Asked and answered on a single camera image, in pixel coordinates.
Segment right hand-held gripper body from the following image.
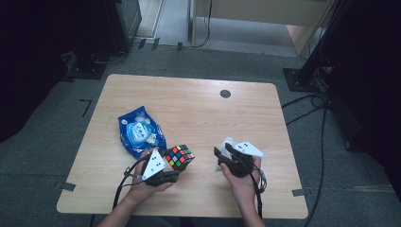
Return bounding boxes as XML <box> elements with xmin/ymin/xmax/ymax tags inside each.
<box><xmin>219</xmin><ymin>141</ymin><xmax>267</xmax><ymax>178</ymax></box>

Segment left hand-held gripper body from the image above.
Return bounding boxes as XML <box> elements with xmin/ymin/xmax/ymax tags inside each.
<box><xmin>141</xmin><ymin>148</ymin><xmax>180</xmax><ymax>187</ymax></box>

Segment multicoloured puzzle cube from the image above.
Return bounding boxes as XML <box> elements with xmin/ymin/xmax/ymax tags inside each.
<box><xmin>165</xmin><ymin>144</ymin><xmax>196</xmax><ymax>172</ymax></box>

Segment blue wet wipes pack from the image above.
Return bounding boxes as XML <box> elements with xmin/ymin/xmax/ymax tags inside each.
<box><xmin>117</xmin><ymin>105</ymin><xmax>168</xmax><ymax>159</ymax></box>

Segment person's right hand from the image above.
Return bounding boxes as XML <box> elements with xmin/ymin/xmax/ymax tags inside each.
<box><xmin>219</xmin><ymin>155</ymin><xmax>263</xmax><ymax>206</ymax></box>

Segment person's left hand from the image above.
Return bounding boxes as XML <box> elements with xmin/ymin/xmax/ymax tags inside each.
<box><xmin>127</xmin><ymin>148</ymin><xmax>175</xmax><ymax>203</ymax></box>

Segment person's legs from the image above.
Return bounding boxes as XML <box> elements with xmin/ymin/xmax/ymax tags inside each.
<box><xmin>124</xmin><ymin>215</ymin><xmax>247</xmax><ymax>227</ymax></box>

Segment black floor tape corner mark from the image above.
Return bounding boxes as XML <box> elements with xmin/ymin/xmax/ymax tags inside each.
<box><xmin>78</xmin><ymin>98</ymin><xmax>93</xmax><ymax>117</ymax></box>

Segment black metal stand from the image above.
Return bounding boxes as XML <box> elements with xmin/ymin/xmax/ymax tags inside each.
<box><xmin>282</xmin><ymin>0</ymin><xmax>351</xmax><ymax>94</ymax></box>

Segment black flat stand base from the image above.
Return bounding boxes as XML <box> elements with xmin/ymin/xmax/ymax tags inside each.
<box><xmin>64</xmin><ymin>50</ymin><xmax>108</xmax><ymax>83</ymax></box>

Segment pale floor tape strip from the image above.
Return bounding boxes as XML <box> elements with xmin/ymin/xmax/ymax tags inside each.
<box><xmin>342</xmin><ymin>183</ymin><xmax>395</xmax><ymax>192</ymax></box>

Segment dark glass-fronted cabinet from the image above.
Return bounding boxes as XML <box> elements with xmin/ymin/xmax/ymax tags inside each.
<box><xmin>103</xmin><ymin>0</ymin><xmax>143</xmax><ymax>55</ymax></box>

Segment light wooden cabinet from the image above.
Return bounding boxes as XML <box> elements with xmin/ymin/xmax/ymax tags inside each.
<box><xmin>188</xmin><ymin>0</ymin><xmax>335</xmax><ymax>57</ymax></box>

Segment dark curtain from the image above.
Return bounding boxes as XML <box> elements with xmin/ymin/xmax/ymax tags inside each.
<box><xmin>0</xmin><ymin>0</ymin><xmax>114</xmax><ymax>145</ymax></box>
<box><xmin>324</xmin><ymin>0</ymin><xmax>401</xmax><ymax>204</ymax></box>

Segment right hand-held gripper cable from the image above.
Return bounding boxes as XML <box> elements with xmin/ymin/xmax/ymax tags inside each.
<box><xmin>242</xmin><ymin>159</ymin><xmax>268</xmax><ymax>219</ymax></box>

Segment hand-held gripper cable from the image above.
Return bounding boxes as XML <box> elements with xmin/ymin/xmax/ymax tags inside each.
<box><xmin>242</xmin><ymin>159</ymin><xmax>268</xmax><ymax>219</ymax></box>
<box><xmin>112</xmin><ymin>155</ymin><xmax>149</xmax><ymax>211</ymax></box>

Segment left hand-held gripper cable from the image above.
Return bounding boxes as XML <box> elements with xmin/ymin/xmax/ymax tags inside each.
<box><xmin>112</xmin><ymin>155</ymin><xmax>149</xmax><ymax>211</ymax></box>

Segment long black floor cable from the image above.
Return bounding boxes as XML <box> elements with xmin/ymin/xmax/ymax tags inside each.
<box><xmin>304</xmin><ymin>105</ymin><xmax>329</xmax><ymax>227</ymax></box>

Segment black cable by stand base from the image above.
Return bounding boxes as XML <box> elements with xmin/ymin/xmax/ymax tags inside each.
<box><xmin>91</xmin><ymin>46</ymin><xmax>131</xmax><ymax>66</ymax></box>

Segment thin black hanging cable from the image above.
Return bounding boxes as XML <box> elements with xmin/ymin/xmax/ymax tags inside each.
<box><xmin>192</xmin><ymin>0</ymin><xmax>213</xmax><ymax>49</ymax></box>

